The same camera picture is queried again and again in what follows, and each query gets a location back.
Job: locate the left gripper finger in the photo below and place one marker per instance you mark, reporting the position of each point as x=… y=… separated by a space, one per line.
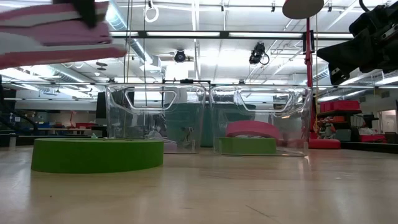
x=85 y=12

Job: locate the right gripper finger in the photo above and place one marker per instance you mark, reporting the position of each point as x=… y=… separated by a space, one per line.
x=342 y=53

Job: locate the pink stapler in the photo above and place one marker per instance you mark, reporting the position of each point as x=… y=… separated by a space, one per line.
x=46 y=34

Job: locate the pink tape roll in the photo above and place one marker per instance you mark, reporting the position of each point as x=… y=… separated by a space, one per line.
x=252 y=128

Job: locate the green tape roll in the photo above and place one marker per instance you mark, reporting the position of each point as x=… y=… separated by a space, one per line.
x=245 y=146
x=93 y=155

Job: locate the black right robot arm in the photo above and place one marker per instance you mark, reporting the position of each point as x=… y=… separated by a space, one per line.
x=395 y=37

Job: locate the red desk lamp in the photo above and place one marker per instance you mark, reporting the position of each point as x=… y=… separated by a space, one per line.
x=308 y=62

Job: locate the shelf with red bins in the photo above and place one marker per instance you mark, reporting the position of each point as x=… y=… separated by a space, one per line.
x=339 y=105

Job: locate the clear plastic bin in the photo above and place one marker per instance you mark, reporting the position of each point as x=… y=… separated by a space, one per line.
x=295 y=124
x=124 y=130

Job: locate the black overhead camera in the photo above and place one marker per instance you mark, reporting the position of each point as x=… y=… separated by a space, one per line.
x=179 y=56
x=257 y=53

